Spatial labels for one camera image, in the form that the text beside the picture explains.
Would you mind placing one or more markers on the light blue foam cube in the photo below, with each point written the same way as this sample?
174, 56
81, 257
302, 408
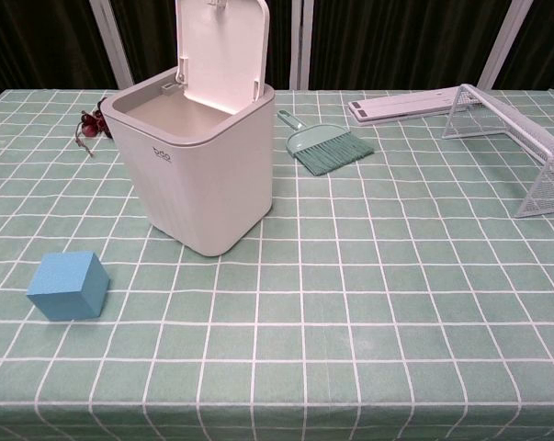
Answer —
67, 287

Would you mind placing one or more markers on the white plastic trash bin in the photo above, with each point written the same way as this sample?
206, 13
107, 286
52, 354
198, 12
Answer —
198, 179

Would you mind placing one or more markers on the small green hand brush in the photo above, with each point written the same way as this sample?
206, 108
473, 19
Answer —
336, 154

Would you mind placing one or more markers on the green grid tablecloth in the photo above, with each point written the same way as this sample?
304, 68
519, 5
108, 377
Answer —
350, 298

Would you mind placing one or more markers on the small green dustpan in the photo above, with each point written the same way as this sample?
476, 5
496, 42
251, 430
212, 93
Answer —
298, 139

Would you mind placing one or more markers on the white folding laptop stand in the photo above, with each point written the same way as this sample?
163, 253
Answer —
400, 109

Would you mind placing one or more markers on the red berry sprig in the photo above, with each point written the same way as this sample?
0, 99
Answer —
91, 125

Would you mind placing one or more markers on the white partition post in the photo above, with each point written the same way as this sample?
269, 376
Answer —
504, 43
111, 41
301, 43

